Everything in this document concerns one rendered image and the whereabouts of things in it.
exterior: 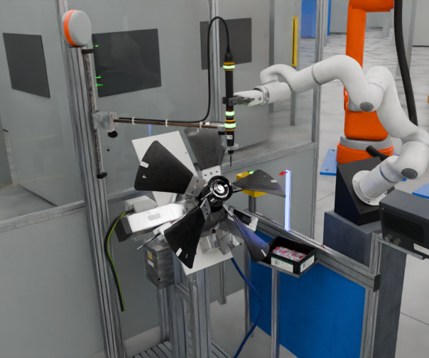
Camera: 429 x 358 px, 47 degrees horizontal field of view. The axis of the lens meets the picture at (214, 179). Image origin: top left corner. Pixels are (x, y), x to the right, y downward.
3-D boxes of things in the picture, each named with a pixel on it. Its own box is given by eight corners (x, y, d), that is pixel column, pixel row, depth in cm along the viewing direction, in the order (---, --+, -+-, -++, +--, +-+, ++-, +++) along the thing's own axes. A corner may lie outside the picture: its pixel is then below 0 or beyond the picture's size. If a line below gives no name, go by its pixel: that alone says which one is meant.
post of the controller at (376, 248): (368, 273, 213) (372, 231, 206) (373, 270, 215) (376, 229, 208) (374, 275, 211) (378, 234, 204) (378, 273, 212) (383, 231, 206)
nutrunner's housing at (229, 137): (224, 154, 217) (222, 46, 201) (227, 151, 220) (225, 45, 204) (233, 155, 215) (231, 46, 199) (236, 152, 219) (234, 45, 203)
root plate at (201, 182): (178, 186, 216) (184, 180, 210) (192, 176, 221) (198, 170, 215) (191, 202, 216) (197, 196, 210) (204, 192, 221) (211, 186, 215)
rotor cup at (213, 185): (187, 193, 219) (199, 182, 209) (209, 177, 228) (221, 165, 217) (208, 219, 218) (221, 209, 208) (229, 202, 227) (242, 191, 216)
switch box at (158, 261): (145, 277, 260) (142, 240, 253) (160, 271, 265) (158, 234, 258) (159, 290, 249) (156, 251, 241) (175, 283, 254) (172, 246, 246)
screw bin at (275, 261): (258, 261, 235) (258, 248, 232) (278, 248, 247) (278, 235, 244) (297, 276, 221) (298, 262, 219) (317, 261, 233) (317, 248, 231)
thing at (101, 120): (91, 130, 234) (89, 112, 232) (100, 126, 241) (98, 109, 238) (111, 131, 231) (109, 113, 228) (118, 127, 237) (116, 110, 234)
